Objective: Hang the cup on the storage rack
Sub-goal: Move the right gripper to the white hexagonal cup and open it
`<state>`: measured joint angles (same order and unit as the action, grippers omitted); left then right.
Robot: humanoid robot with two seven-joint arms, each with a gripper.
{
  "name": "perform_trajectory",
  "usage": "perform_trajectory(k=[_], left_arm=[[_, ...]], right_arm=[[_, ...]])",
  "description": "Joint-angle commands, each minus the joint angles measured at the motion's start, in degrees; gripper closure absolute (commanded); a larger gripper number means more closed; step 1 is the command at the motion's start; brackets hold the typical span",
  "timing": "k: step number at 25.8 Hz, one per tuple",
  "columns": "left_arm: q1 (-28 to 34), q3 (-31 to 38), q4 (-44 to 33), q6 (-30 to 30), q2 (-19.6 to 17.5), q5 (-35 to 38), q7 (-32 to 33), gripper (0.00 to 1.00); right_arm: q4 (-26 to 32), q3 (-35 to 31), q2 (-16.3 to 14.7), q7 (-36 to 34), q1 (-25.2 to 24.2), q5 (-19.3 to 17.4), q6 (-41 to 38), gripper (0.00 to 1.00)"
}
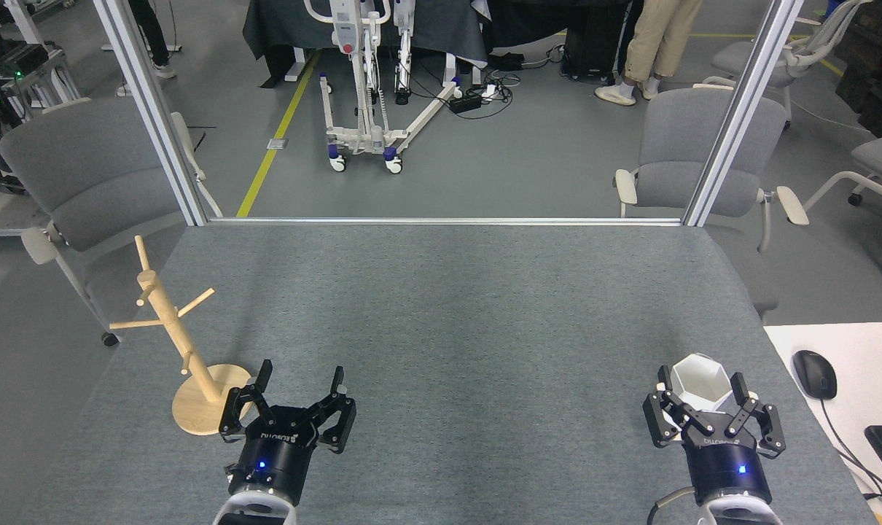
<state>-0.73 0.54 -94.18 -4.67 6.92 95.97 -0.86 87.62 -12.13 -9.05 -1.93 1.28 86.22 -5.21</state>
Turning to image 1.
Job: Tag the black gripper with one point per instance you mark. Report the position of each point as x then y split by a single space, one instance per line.
273 456
725 467

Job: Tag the white faceted cup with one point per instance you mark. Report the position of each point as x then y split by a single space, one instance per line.
703 379

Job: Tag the wooden cup storage rack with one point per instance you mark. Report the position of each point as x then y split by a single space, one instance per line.
208 412

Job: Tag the black computer mouse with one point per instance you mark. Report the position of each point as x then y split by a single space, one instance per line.
814 373

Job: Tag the white desk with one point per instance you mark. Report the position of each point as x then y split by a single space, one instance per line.
864 350

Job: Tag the metal floor socket plate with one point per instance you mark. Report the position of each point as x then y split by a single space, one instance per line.
278 144

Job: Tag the grey chair with white armrests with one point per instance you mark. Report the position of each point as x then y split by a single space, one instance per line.
84 168
681 146

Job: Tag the black power strip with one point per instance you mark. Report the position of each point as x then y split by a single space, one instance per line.
466 103

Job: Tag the white mesh office chair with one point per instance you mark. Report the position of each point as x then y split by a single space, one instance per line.
747 55

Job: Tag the stack of dark boxes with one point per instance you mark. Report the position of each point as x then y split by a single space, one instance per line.
878 73

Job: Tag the white stand on wheels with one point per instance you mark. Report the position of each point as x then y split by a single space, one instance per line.
346 36

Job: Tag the person in beige trousers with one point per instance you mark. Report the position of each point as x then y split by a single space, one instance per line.
660 36

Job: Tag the table with dark cloth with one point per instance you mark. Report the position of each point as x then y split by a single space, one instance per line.
281 25

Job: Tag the black case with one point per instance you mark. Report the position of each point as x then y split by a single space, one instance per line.
594 44

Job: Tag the person in dark trousers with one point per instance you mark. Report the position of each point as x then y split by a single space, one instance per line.
149 29

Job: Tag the metal equipment cart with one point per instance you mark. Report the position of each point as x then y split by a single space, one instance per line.
25 58

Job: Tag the silver aluminium frame rail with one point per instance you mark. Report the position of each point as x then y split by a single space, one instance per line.
448 221

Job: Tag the silver aluminium frame post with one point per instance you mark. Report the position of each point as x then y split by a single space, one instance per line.
149 109
743 109

